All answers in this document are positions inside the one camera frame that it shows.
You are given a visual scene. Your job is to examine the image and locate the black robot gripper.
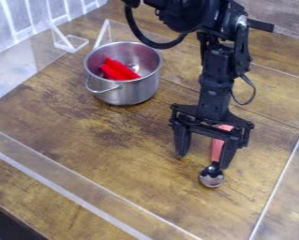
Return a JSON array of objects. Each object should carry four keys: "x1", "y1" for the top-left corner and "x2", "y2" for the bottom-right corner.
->
[{"x1": 169, "y1": 87, "x2": 253, "y2": 170}]

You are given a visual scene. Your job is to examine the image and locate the pink handled metal spoon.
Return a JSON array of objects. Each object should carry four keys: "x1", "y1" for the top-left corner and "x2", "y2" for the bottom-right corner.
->
[{"x1": 197, "y1": 124, "x2": 236, "y2": 188}]

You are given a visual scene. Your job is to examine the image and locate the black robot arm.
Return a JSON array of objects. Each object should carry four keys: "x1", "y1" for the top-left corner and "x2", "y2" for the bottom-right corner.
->
[{"x1": 139, "y1": 0, "x2": 253, "y2": 173}]

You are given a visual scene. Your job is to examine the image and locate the clear acrylic barrier back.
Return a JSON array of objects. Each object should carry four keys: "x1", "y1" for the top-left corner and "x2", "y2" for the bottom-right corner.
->
[{"x1": 49, "y1": 18, "x2": 299, "y2": 130}]

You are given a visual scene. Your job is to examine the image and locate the clear acrylic barrier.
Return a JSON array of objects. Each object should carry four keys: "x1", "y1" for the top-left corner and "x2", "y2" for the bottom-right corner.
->
[
  {"x1": 0, "y1": 131, "x2": 201, "y2": 240},
  {"x1": 49, "y1": 18, "x2": 299, "y2": 130}
]

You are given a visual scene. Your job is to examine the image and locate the small silver metal pot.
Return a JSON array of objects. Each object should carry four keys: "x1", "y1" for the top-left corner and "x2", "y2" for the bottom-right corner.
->
[{"x1": 84, "y1": 41, "x2": 163, "y2": 105}]

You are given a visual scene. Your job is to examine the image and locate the red object in pot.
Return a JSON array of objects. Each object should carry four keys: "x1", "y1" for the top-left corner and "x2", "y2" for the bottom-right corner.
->
[{"x1": 100, "y1": 57, "x2": 140, "y2": 81}]

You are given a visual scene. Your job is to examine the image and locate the black strip on table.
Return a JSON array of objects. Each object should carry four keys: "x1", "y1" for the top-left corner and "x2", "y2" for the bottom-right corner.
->
[{"x1": 248, "y1": 19, "x2": 274, "y2": 33}]

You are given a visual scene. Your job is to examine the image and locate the clear acrylic barrier front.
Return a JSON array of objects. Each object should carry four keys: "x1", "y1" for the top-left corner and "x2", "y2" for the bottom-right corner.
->
[{"x1": 0, "y1": 131, "x2": 201, "y2": 240}]

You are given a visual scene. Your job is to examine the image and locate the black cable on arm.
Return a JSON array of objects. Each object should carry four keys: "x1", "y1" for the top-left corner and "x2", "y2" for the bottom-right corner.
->
[{"x1": 123, "y1": 0, "x2": 189, "y2": 51}]

